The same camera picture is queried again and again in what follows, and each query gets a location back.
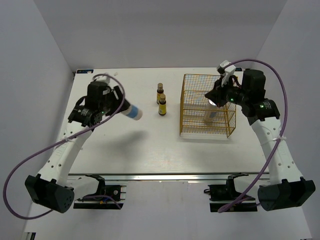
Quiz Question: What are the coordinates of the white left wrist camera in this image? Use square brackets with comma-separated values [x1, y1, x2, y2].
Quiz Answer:
[92, 73, 111, 85]

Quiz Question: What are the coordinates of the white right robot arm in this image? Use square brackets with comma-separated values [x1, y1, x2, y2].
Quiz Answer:
[205, 69, 316, 211]

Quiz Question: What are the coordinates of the small yellow-label bottle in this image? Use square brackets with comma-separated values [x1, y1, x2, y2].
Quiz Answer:
[156, 82, 164, 104]
[158, 93, 167, 116]

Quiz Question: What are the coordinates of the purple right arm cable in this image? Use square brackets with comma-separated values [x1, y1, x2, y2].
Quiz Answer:
[217, 58, 287, 214]

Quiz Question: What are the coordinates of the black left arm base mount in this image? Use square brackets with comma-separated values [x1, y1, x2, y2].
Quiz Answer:
[68, 174, 127, 210]

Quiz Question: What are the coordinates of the white jar blue label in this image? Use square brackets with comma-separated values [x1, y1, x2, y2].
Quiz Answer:
[121, 104, 143, 121]

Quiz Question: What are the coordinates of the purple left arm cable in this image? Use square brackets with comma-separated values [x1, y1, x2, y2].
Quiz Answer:
[2, 73, 126, 220]

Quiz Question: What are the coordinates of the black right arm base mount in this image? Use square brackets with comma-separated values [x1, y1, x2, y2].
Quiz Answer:
[203, 173, 258, 213]

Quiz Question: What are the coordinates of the yellow wire rack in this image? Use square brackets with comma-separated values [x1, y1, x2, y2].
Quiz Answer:
[179, 74, 237, 137]

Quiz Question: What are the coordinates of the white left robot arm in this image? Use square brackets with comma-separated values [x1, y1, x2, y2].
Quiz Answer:
[24, 80, 131, 213]

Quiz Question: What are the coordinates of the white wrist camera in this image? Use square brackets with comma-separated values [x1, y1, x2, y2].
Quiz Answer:
[216, 60, 236, 88]
[92, 73, 111, 85]

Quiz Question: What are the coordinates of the blue left corner sticker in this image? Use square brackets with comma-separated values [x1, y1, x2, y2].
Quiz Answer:
[76, 69, 94, 74]

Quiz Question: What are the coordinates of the white granule jar silver lid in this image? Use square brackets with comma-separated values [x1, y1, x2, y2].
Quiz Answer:
[203, 100, 219, 125]

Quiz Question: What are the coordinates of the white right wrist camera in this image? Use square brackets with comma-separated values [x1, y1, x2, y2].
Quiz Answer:
[216, 60, 236, 88]

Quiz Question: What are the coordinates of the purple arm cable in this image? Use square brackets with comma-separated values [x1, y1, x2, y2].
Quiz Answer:
[2, 73, 126, 220]
[217, 58, 287, 214]

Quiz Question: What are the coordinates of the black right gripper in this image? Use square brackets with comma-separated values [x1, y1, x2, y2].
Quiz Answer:
[205, 75, 249, 108]

